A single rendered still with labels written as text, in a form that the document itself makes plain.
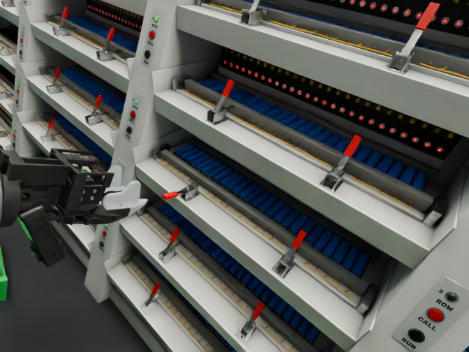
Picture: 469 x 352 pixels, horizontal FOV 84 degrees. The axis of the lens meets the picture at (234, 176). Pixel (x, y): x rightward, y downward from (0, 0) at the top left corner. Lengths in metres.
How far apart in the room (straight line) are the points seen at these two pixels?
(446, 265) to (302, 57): 0.36
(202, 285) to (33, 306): 0.56
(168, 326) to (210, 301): 0.20
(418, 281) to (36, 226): 0.51
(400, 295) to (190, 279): 0.45
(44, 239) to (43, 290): 0.67
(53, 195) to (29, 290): 0.72
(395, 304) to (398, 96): 0.30
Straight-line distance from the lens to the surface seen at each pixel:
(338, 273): 0.55
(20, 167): 0.37
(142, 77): 0.71
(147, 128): 0.70
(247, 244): 0.55
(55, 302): 1.06
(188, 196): 0.61
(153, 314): 0.86
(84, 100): 1.07
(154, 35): 0.69
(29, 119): 1.37
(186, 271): 0.71
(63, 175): 0.39
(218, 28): 0.58
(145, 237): 0.78
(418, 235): 0.46
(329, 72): 0.46
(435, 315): 0.48
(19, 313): 1.05
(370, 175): 0.49
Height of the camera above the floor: 0.83
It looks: 20 degrees down
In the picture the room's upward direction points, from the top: 23 degrees clockwise
